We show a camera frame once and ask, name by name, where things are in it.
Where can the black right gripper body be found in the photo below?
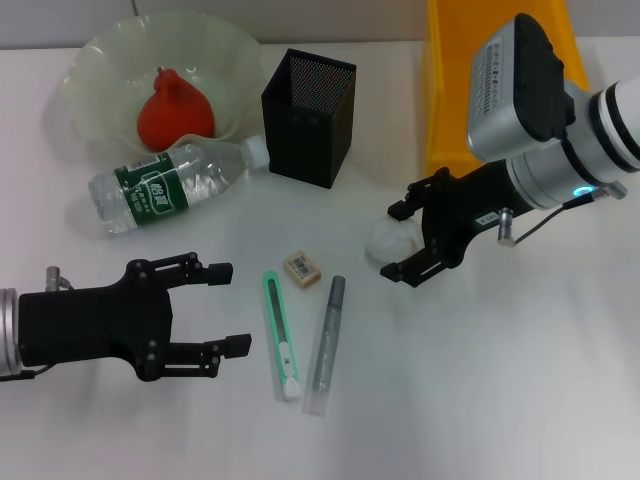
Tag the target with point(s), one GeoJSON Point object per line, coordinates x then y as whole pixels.
{"type": "Point", "coordinates": [470, 205]}

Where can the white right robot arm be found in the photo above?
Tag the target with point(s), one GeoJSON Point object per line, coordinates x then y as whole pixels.
{"type": "Point", "coordinates": [565, 175]}

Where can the grey pen in clear sleeve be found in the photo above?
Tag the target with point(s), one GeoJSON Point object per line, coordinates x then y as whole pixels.
{"type": "Point", "coordinates": [327, 340]}

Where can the clear green-label water bottle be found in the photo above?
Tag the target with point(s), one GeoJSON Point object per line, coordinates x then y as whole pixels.
{"type": "Point", "coordinates": [155, 192]}

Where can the yellow plastic bin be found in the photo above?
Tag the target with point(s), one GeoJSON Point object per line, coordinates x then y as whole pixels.
{"type": "Point", "coordinates": [445, 100]}

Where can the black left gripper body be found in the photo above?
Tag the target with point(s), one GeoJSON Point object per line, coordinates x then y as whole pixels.
{"type": "Point", "coordinates": [90, 325]}

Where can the beige eraser with barcode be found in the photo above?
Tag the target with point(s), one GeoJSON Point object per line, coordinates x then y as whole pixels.
{"type": "Point", "coordinates": [301, 270]}

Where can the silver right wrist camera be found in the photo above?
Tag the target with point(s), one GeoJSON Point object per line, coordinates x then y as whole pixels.
{"type": "Point", "coordinates": [515, 90]}

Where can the black mesh pen holder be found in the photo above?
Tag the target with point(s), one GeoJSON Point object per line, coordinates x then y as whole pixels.
{"type": "Point", "coordinates": [310, 135]}

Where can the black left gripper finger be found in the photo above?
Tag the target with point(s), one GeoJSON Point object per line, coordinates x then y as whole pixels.
{"type": "Point", "coordinates": [237, 346]}
{"type": "Point", "coordinates": [220, 274]}

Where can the green utility knife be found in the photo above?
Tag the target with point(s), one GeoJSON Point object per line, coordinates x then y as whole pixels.
{"type": "Point", "coordinates": [280, 330]}

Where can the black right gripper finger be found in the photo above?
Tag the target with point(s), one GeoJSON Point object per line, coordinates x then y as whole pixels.
{"type": "Point", "coordinates": [401, 210]}
{"type": "Point", "coordinates": [400, 272]}

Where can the white paper ball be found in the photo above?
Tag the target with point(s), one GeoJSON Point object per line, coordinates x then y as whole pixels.
{"type": "Point", "coordinates": [390, 240]}

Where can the pale green glass fruit plate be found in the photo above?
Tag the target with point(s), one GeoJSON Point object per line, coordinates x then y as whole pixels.
{"type": "Point", "coordinates": [110, 55]}

